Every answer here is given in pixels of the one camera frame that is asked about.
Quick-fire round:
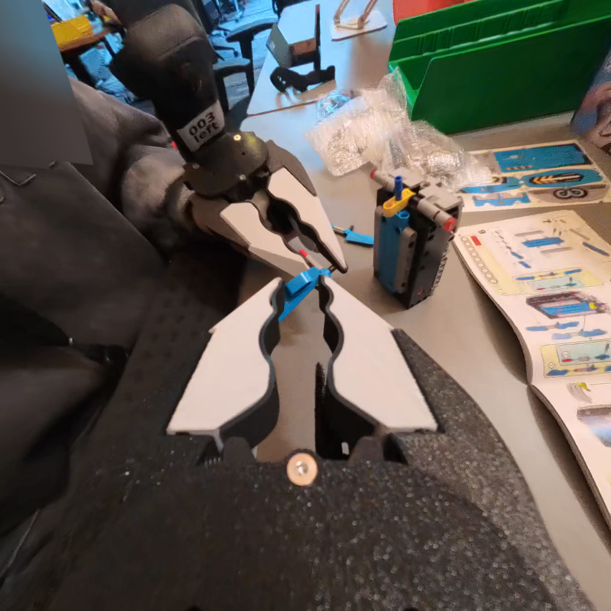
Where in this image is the person's left forearm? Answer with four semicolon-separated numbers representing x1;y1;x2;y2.
72;96;220;263

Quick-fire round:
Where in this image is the black blue brick model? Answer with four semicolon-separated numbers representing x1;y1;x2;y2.
371;167;462;309

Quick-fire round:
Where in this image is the robot kit box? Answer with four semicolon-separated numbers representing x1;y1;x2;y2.
571;77;611;146

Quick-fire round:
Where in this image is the black perforated panel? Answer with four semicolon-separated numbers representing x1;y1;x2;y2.
58;258;279;535

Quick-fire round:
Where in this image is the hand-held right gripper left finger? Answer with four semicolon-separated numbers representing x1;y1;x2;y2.
167;277;289;449

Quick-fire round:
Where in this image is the large blue brick panel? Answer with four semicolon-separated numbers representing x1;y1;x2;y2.
276;268;333;322

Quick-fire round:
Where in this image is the orange plastic case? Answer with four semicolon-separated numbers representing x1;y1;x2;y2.
392;0;478;25

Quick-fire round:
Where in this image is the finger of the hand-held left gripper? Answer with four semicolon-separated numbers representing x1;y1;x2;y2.
218;196;330;279
260;167;350;275

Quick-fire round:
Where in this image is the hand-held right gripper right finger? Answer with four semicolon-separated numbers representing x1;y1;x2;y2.
315;277;440;449

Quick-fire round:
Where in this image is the black phone stand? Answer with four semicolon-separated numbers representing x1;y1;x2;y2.
270;5;338;94

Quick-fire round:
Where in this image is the black office chair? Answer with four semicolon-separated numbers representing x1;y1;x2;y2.
105;0;278;108

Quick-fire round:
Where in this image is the blue sticker sheet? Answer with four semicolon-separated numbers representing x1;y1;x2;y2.
459;142;608;212

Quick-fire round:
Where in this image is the green plastic bin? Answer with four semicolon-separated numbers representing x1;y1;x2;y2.
387;0;611;135

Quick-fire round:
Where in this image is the white table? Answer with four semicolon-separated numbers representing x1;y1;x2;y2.
244;0;397;121

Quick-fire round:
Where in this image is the blue grey axle assembly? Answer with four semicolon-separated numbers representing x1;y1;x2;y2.
336;225;375;247

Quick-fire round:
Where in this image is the grey desk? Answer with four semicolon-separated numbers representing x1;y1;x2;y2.
239;86;611;611

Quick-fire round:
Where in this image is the yellow box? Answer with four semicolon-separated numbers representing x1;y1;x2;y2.
53;18;97;49

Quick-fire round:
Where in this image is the instruction booklet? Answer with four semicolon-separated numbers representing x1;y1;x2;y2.
454;210;611;531

